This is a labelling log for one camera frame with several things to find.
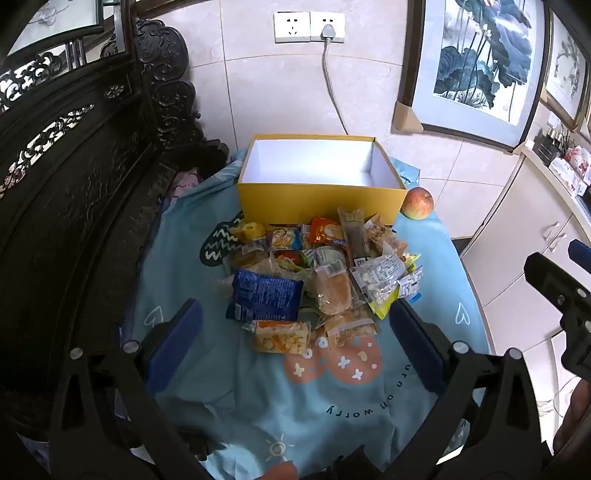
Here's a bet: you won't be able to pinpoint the white cabinet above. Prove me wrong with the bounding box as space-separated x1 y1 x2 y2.
455 143 591 416

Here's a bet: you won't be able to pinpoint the person's right hand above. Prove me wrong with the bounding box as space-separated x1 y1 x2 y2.
554 376 591 455

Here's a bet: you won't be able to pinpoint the red yellow apple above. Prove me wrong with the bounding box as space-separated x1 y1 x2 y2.
401 187 435 221

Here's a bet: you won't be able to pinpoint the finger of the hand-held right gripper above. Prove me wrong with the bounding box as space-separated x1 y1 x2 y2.
524 252 591 324
569 239 591 268

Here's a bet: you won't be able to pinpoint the cardboard corner protector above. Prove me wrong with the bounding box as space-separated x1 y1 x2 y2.
392 100 423 134

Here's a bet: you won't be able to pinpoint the white wall socket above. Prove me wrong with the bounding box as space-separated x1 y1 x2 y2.
309 11 346 44
274 11 311 44

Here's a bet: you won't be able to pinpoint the brown peanut bag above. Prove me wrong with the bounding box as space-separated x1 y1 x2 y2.
364 213 409 259

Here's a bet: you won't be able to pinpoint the framed ink painting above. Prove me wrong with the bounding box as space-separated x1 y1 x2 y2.
540 9 591 130

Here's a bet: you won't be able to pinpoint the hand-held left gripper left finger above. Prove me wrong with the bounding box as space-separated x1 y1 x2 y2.
48 298 204 480

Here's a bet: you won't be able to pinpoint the framed lotus painting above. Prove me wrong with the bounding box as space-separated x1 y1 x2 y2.
397 0 552 153

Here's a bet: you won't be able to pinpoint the dark carved wooden furniture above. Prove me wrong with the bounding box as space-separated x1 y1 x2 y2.
0 18 232 462

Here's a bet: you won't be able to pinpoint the yellow cardboard box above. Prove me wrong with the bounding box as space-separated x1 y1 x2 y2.
236 134 407 227

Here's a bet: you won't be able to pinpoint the pink cloth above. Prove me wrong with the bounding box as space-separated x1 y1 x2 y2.
168 168 204 200

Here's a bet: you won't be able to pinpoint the white painted panel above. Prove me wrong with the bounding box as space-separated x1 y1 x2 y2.
9 0 116 52

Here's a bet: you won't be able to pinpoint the orange red cracker pouch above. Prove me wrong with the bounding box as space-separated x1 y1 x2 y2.
308 217 345 245

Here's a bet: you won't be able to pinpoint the white patterned packets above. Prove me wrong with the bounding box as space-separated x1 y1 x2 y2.
553 147 591 197

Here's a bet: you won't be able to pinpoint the black desk organizer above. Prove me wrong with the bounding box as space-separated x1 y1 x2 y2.
533 128 563 163

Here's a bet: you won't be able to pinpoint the red yellow candy packet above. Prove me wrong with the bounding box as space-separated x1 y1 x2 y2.
351 258 403 320

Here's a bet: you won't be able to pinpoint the white plug with grey cable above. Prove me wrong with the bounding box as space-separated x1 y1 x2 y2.
318 23 352 136

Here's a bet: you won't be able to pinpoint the pile of mixed snack packets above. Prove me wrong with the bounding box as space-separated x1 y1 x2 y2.
215 207 426 356

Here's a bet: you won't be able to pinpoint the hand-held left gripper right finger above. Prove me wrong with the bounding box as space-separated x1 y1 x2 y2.
388 298 543 480

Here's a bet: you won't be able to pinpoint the light blue printed blanket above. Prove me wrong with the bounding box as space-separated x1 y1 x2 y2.
122 148 490 480

